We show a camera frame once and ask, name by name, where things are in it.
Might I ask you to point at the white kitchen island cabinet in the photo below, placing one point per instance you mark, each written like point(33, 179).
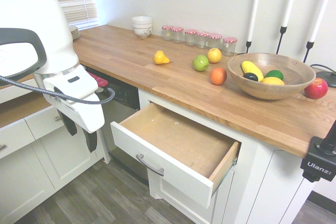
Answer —
point(262, 182)

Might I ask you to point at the glass jar checkered lid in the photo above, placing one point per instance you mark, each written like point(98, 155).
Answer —
point(167, 33)
point(190, 38)
point(201, 41)
point(178, 35)
point(229, 47)
point(215, 41)

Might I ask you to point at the yellow lemon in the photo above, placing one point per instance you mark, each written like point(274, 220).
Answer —
point(273, 81)

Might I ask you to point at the black round lamp base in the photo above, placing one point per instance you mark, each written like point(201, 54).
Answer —
point(328, 79)

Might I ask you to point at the white ceramic bowl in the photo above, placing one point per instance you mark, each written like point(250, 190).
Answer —
point(142, 26)
point(142, 20)

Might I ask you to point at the green lime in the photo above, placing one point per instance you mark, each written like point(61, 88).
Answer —
point(275, 74)

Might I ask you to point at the white cabinet with drawers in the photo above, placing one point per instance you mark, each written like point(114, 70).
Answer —
point(26, 176)

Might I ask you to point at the red towel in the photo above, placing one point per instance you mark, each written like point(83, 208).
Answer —
point(99, 81)

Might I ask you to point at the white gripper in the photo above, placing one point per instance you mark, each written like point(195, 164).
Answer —
point(78, 95)

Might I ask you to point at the green apple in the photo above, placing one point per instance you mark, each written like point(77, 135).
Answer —
point(200, 63)

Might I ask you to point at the stack of white plates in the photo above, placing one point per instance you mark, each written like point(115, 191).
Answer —
point(74, 33)

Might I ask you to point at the red apple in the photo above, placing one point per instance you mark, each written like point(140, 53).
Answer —
point(316, 88)

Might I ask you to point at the stainless steel dishwasher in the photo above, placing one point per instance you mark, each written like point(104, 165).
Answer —
point(120, 113)

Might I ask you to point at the orange red peach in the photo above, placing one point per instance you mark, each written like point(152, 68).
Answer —
point(218, 76)

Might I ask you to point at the white bowl floral print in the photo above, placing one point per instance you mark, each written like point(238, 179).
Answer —
point(142, 33)

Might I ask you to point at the large wooden bowl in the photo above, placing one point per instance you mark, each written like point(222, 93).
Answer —
point(270, 91)

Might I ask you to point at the white drawer wooden interior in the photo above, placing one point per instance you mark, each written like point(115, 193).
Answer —
point(183, 140)

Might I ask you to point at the black Ulanzi camera clamp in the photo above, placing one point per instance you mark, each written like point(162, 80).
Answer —
point(319, 163)

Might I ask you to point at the yellow apple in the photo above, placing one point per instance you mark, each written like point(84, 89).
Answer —
point(214, 55)

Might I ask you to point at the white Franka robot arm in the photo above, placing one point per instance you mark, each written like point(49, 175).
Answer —
point(31, 24)

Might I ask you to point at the yellow pear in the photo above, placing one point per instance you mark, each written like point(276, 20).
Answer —
point(160, 58)

